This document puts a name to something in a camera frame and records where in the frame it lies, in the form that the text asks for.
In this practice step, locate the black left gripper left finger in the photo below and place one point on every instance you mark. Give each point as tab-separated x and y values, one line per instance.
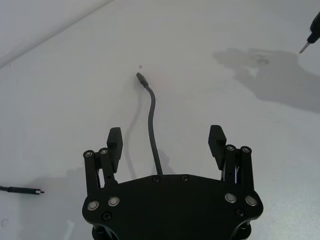
112	155

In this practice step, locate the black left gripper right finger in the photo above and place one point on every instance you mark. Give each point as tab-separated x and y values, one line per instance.
216	145

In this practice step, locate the black plug with silver tip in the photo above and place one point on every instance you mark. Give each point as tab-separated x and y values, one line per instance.
314	31

